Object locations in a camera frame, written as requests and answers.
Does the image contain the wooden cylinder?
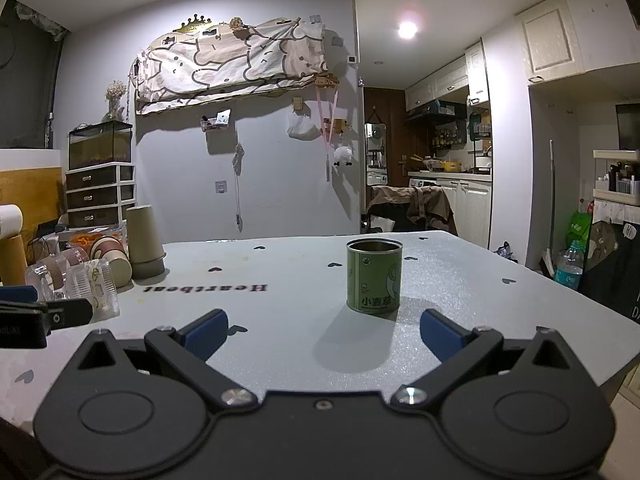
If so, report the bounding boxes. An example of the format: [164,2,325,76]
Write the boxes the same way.
[0,232,29,287]

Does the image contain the brown rimmed paper bowl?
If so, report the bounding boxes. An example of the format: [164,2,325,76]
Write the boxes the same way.
[90,236,134,287]

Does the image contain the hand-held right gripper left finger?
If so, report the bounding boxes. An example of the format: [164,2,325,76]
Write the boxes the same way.
[75,309,259,407]

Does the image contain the orange snack bag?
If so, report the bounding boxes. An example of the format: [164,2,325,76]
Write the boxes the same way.
[64,226,126,253]

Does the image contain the white plastic bag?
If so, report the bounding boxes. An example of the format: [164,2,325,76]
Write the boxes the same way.
[287,109,321,141]

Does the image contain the dried flower bouquet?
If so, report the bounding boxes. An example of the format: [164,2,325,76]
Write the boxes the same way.
[105,80,127,122]

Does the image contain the tall beige paper cup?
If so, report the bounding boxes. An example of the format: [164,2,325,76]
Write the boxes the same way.
[125,204,167,280]

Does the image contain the grey heart print table cover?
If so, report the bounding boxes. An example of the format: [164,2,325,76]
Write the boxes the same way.
[0,231,640,426]

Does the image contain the printed cartoon wall cloth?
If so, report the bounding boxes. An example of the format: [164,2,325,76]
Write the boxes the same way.
[133,17,329,116]

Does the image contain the black range hood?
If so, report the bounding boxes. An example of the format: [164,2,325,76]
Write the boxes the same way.
[404,99,469,124]

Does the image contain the white shelf with bottles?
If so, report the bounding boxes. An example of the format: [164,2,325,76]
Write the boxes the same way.
[592,149,640,207]

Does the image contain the brown wooden door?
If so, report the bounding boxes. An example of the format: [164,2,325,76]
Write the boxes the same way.
[363,87,407,189]

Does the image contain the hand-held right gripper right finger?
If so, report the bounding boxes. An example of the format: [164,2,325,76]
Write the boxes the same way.
[391,309,584,408]

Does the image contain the white kitchen wall cabinets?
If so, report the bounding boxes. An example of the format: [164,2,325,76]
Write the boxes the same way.
[404,41,490,112]

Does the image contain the white paper roll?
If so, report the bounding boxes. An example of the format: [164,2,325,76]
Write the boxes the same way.
[0,204,25,238]

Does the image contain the gold crown decoration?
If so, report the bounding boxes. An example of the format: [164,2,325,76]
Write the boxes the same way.
[172,15,211,35]

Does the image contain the clear plastic cups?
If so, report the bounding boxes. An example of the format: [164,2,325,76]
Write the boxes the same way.
[25,247,121,322]

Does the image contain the white mop handle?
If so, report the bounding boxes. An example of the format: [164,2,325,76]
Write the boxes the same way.
[543,139,557,277]

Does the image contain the wall mirror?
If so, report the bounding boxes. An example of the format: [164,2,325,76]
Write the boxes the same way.
[364,122,389,171]

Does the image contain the chair with brown jacket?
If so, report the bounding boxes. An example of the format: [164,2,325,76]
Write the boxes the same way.
[366,185,459,237]

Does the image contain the dark printed board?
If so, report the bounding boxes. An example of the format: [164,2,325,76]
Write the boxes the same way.
[579,200,640,328]

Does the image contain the pink ribbon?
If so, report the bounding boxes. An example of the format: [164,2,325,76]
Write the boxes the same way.
[315,84,342,182]

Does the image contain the green bag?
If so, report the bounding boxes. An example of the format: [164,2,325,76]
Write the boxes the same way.
[564,209,594,252]

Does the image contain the hanging white cable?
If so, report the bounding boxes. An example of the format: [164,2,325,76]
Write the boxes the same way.
[232,142,246,232]

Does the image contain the white drawer cabinet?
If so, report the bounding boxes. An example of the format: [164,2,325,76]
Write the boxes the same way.
[65,162,137,229]

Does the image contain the white upper cabinet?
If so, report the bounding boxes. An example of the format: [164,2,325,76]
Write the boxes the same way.
[514,0,587,84]

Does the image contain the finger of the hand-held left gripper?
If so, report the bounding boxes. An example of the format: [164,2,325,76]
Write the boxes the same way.
[0,286,39,307]
[47,298,95,332]

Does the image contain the green tin cup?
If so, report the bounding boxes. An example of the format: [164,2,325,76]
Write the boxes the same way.
[347,239,404,315]

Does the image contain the glass fish tank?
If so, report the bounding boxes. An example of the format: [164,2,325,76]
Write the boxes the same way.
[68,120,134,170]

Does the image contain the black screen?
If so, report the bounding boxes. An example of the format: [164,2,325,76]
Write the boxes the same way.
[615,102,640,152]

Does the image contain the white kitchen base cabinets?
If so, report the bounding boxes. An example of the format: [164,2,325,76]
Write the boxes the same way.
[407,170,492,249]

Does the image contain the clear water bottle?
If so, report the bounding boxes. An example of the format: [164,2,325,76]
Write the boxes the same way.
[553,240,584,291]

